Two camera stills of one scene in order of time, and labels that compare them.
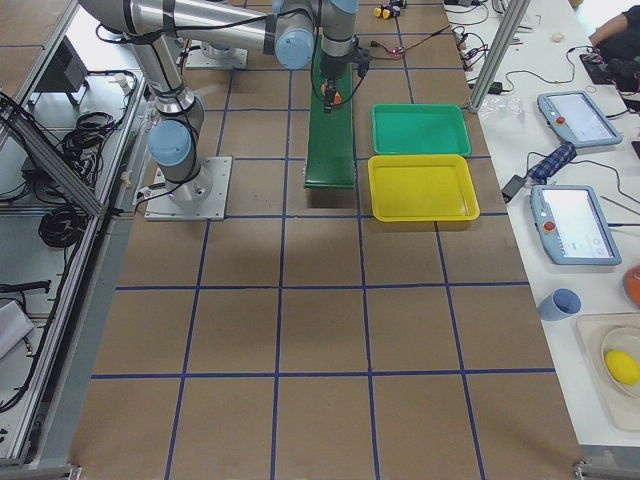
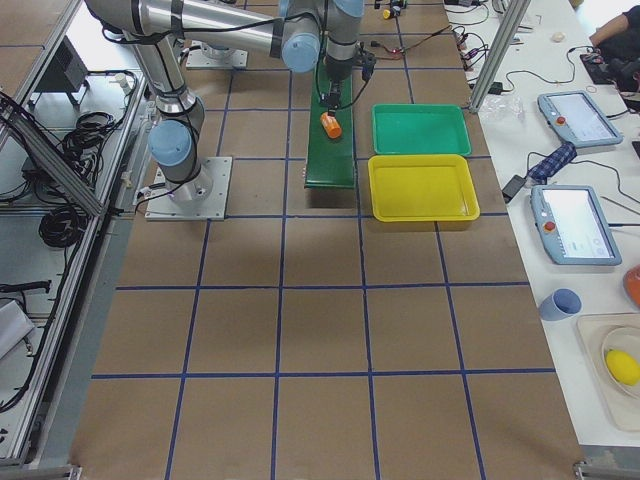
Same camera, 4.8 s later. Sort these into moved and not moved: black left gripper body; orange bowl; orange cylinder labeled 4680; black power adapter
Moved: orange cylinder labeled 4680
Not moved: black power adapter; orange bowl; black left gripper body
